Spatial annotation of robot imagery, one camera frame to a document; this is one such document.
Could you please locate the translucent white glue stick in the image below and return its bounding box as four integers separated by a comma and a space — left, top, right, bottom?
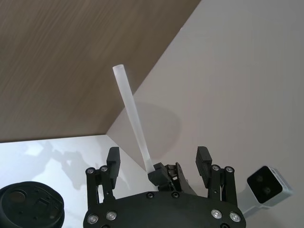
112, 63, 155, 172

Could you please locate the black round plastic housing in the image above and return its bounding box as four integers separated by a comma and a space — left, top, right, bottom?
0, 180, 66, 228

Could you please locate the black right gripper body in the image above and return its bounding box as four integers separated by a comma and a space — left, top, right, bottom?
82, 191, 248, 228

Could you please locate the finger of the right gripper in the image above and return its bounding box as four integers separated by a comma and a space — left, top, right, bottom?
195, 146, 238, 206
85, 147, 122, 207

